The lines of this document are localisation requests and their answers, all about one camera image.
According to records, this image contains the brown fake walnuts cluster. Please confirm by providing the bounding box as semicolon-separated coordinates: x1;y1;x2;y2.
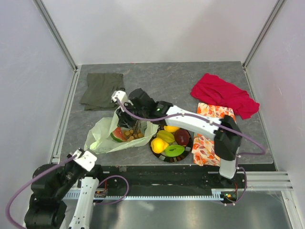
122;121;144;141

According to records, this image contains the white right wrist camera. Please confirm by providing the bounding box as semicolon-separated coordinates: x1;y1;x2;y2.
111;90;131;112

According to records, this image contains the right aluminium frame post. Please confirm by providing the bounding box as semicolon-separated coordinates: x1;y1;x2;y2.
242;0;286;70

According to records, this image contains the orange floral cloth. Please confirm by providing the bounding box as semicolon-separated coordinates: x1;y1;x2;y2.
192;103;236;167

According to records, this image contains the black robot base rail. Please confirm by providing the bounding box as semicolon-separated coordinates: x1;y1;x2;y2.
98;165;245;196

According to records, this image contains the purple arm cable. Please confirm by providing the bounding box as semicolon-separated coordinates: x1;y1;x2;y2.
115;98;266;207
5;154;130;229

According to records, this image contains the grey slotted cable duct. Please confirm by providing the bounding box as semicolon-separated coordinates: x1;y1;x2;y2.
64;189;224;201

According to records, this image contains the fake watermelon slice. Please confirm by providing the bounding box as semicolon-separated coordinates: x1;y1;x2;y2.
110;127;126;143

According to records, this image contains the dark red fake apple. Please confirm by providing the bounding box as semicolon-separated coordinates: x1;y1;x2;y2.
174;129;190;146

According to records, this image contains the pale green plastic bag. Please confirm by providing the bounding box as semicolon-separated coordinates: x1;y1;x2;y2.
84;113;158;154

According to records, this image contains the cream plate with dark rim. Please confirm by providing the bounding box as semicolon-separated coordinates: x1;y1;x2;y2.
149;126;193;163

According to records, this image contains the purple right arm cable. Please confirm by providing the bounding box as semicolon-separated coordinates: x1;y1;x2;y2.
115;98;266;207

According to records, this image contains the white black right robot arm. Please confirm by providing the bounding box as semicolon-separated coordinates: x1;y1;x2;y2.
112;88;242;188

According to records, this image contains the yellow orange fake mango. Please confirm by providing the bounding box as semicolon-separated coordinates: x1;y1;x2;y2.
163;125;180;133

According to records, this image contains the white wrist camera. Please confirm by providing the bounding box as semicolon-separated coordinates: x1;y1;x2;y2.
72;148;97;172
111;90;131;112

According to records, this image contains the left aluminium frame post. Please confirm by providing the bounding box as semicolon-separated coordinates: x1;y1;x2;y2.
33;0;78;71

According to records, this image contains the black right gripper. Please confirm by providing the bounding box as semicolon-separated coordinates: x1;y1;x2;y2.
116;101;147;129

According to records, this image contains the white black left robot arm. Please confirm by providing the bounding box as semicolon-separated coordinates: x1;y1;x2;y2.
24;149;105;229

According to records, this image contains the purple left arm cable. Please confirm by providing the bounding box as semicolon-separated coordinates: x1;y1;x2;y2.
5;154;130;229

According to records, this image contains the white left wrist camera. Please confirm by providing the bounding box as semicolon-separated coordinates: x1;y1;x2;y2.
72;148;97;172

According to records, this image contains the aluminium frame post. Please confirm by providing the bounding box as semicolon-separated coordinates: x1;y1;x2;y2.
33;0;78;71
242;0;286;70

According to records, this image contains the yellow fake pear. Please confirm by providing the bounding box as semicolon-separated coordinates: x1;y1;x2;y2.
150;137;169;154

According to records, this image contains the yellow fake starfruit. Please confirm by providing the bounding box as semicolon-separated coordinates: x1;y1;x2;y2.
156;130;175;143

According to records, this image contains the dark olive cloth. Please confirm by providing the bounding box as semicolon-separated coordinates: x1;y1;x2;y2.
80;73;125;111

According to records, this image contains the red cloth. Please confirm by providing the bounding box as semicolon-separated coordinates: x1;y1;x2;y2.
190;73;260;119

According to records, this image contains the green fake starfruit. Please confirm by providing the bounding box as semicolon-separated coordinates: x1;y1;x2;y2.
165;145;185;157

